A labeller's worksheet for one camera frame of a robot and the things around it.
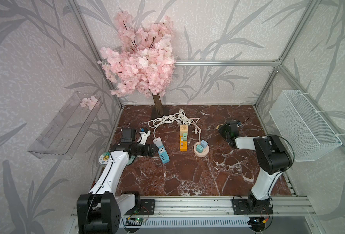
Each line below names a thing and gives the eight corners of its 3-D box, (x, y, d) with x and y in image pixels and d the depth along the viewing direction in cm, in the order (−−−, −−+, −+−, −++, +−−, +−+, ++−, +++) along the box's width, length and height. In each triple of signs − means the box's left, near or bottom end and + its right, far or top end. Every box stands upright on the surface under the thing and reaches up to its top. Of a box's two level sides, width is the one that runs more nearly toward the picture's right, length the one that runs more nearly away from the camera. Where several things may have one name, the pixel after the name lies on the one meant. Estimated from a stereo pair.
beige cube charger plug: (179, 137, 101) (179, 131, 95) (179, 130, 105) (179, 124, 99) (187, 137, 101) (188, 131, 95) (187, 130, 105) (187, 124, 99)
